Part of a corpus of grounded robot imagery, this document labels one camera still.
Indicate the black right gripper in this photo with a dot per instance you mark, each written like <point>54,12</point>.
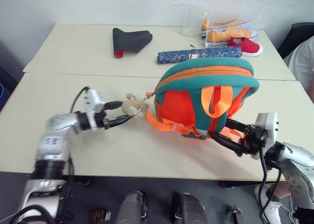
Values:
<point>253,139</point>

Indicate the dark rounded shape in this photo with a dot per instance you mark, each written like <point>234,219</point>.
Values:
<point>131,208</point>
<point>189,209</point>

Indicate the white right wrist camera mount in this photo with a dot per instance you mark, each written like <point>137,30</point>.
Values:
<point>269,126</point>

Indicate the person's leg with white sock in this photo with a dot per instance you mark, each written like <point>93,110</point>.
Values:
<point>273,206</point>

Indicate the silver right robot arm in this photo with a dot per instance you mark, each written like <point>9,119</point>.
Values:
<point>296,160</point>

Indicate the clear plastic bag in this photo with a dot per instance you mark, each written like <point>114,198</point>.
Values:
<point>190,25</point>

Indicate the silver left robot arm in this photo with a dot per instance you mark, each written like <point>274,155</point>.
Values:
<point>54,140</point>

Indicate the black chair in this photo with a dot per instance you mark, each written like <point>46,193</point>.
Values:
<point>298,32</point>

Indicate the black pouch with red lining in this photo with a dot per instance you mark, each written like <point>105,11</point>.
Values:
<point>130,40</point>

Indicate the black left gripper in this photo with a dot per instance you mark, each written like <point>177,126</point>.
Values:
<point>102,120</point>

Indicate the orange canvas shoe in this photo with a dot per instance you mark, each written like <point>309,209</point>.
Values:
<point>228,23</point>
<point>228,34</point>

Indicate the blue patterned folded umbrella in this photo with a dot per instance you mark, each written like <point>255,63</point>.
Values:
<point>176,57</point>

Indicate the small dark floor fixture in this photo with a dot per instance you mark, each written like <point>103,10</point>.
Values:
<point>99,215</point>
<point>235,214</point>

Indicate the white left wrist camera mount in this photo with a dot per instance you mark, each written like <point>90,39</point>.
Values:
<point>94,101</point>

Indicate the orange and teal backpack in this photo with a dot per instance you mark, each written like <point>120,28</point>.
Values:
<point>181,106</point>

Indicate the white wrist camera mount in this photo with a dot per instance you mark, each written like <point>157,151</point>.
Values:
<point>269,126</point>
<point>94,101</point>

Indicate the red slip-on shoe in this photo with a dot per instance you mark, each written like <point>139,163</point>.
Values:
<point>246,46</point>

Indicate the person in white shirt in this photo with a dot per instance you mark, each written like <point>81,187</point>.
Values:
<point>303,59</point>

